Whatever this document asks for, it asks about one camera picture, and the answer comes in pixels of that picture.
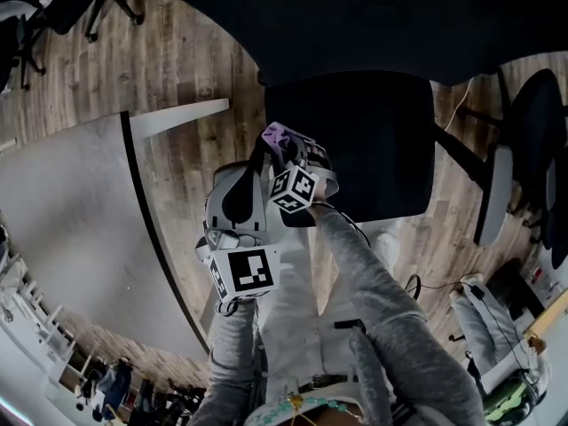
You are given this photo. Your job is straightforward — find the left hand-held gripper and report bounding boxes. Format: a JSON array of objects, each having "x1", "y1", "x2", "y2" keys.
[{"x1": 194, "y1": 162, "x2": 282, "y2": 304}]

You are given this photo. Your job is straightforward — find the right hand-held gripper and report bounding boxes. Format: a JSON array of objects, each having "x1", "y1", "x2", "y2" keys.
[{"x1": 267, "y1": 134, "x2": 341, "y2": 216}]

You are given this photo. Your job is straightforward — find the purple wiping cloth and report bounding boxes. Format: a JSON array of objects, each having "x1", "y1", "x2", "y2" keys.
[{"x1": 260, "y1": 121, "x2": 307, "y2": 159}]

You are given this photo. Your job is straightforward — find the black mesh office chair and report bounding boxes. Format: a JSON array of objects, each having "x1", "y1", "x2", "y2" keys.
[
  {"x1": 527, "y1": 157, "x2": 568, "y2": 274},
  {"x1": 0, "y1": 0, "x2": 48, "y2": 93},
  {"x1": 456, "y1": 67, "x2": 568, "y2": 221},
  {"x1": 37, "y1": 0, "x2": 146, "y2": 43},
  {"x1": 146, "y1": 0, "x2": 568, "y2": 248}
]

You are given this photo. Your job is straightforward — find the person's right forearm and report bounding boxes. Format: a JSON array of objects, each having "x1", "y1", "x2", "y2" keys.
[{"x1": 308, "y1": 202, "x2": 430, "y2": 327}]

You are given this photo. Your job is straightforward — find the person's left forearm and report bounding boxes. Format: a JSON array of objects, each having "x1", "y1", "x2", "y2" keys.
[{"x1": 207, "y1": 297, "x2": 263, "y2": 398}]

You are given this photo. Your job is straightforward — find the person's own body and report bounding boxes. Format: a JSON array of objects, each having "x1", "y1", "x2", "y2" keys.
[{"x1": 185, "y1": 210, "x2": 489, "y2": 426}]

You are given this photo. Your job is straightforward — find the dark wooden table white legs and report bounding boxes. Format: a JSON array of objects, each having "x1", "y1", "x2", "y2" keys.
[{"x1": 0, "y1": 98, "x2": 232, "y2": 364}]

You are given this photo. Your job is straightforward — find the white metal rack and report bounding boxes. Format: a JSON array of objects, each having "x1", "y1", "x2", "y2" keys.
[{"x1": 0, "y1": 219, "x2": 90, "y2": 398}]

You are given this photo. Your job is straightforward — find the yellow wooden table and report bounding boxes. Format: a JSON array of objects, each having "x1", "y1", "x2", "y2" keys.
[{"x1": 523, "y1": 287, "x2": 568, "y2": 341}]

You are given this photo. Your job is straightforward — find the white floor cable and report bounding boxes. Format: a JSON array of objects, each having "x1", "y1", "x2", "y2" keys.
[{"x1": 443, "y1": 77, "x2": 477, "y2": 132}]

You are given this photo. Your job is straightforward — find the teal bead necklace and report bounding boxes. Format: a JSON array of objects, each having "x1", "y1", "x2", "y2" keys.
[{"x1": 261, "y1": 395, "x2": 369, "y2": 426}]

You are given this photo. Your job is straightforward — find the black cable with adapter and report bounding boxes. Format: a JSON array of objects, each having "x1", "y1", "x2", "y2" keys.
[{"x1": 416, "y1": 280, "x2": 533, "y2": 372}]

